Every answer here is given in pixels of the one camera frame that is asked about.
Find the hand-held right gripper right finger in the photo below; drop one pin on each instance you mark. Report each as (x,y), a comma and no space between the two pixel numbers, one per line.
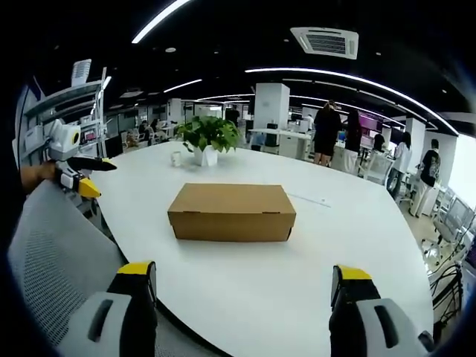
(366,320)

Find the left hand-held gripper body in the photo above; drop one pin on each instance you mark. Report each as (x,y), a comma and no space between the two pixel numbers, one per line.
(64,147)

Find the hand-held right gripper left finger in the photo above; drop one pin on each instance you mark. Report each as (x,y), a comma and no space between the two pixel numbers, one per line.
(122,316)

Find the brown cardboard shoe box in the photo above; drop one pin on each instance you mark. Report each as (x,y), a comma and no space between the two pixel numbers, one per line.
(231,212)

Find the person's left hand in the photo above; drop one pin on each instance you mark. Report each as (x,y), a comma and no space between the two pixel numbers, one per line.
(35,178)

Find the white metal shelf rack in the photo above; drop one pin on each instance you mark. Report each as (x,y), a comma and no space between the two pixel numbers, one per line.
(70,119)

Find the grey mesh office chair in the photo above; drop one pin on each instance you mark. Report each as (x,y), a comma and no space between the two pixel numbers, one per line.
(63,256)

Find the white mug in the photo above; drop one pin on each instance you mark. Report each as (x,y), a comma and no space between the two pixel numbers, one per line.
(176,159)

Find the white office chair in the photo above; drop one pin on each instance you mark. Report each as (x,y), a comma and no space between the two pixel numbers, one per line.
(444,238)

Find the green potted plant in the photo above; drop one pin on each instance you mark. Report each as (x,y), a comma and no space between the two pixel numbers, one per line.
(208,139)

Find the white standing desk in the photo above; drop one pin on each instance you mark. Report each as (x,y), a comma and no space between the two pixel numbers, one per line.
(282,139)

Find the white ceiling air conditioner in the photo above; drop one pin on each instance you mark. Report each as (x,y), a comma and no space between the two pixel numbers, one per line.
(325,41)

